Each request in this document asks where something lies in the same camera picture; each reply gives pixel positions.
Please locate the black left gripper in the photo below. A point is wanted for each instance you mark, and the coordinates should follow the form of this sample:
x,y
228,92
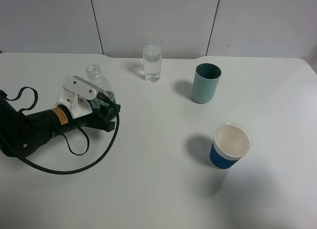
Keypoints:
x,y
98,119

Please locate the clear plastic water bottle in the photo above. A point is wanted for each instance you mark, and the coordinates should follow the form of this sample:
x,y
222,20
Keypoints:
x,y
96,77

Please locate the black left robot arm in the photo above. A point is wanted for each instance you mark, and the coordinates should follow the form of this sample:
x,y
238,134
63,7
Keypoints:
x,y
26,133

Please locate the light green cup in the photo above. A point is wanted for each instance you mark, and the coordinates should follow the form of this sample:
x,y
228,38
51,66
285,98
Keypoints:
x,y
205,82

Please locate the blue white paper cup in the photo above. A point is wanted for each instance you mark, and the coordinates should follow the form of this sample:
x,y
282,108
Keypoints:
x,y
231,142

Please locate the tall clear glass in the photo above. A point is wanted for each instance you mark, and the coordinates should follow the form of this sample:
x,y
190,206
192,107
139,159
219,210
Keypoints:
x,y
152,55

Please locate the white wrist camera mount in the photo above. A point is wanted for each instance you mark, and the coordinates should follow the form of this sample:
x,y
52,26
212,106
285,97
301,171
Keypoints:
x,y
75,95

